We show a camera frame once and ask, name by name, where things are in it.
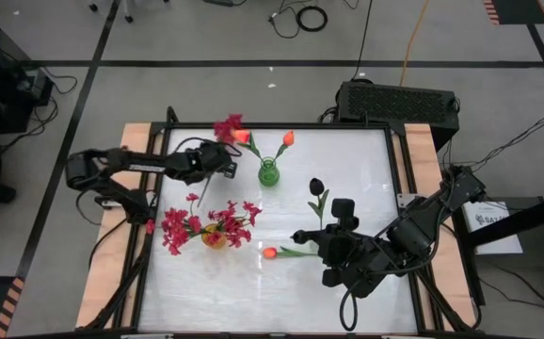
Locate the red artificial flower bunch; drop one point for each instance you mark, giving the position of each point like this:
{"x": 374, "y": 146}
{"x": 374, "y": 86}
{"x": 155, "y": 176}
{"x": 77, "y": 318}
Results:
{"x": 236, "y": 226}
{"x": 227, "y": 129}
{"x": 178, "y": 230}

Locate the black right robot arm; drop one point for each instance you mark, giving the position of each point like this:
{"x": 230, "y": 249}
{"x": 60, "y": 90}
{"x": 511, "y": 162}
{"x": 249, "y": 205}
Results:
{"x": 422, "y": 226}

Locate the black artificial tulip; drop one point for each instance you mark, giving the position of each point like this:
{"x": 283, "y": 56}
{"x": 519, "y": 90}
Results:
{"x": 316, "y": 186}
{"x": 300, "y": 235}

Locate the orange artificial tulip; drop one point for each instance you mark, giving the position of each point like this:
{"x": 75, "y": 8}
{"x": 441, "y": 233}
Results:
{"x": 289, "y": 138}
{"x": 269, "y": 253}
{"x": 241, "y": 136}

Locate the loose red blossom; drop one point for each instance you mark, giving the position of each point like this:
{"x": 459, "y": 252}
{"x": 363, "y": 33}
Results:
{"x": 150, "y": 227}

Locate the black support beam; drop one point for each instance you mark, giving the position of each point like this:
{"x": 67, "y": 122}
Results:
{"x": 535, "y": 214}

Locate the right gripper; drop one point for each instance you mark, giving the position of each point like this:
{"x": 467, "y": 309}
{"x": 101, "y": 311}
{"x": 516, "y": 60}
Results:
{"x": 352, "y": 259}

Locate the black perforated computer case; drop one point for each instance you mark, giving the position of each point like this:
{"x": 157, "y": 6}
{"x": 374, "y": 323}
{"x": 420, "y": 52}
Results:
{"x": 394, "y": 106}

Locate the yellow textured glass vase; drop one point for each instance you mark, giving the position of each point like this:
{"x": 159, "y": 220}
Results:
{"x": 214, "y": 239}

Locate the office chair base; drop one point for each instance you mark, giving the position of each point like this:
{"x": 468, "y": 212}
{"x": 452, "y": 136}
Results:
{"x": 127, "y": 18}

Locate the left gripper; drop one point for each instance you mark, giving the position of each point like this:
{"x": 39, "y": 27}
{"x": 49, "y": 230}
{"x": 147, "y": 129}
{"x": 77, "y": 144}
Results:
{"x": 199, "y": 162}

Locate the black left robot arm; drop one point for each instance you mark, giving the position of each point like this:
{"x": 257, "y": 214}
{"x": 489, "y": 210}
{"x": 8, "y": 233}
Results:
{"x": 112, "y": 162}

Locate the black aluminium table frame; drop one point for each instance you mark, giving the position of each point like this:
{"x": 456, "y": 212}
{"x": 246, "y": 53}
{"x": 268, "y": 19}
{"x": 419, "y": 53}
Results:
{"x": 276, "y": 126}

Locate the white paper sign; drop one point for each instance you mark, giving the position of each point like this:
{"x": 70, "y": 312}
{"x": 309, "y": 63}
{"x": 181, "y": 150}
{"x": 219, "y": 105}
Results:
{"x": 493, "y": 226}

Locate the black power strip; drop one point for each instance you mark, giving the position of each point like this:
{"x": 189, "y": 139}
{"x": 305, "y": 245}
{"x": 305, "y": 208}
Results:
{"x": 220, "y": 3}

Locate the green glass vase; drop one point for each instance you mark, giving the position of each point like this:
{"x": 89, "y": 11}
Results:
{"x": 268, "y": 176}

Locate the black equipment rack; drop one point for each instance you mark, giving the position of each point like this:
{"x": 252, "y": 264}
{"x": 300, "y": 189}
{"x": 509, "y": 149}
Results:
{"x": 4, "y": 94}

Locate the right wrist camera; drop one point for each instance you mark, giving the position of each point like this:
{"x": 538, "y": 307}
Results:
{"x": 345, "y": 209}

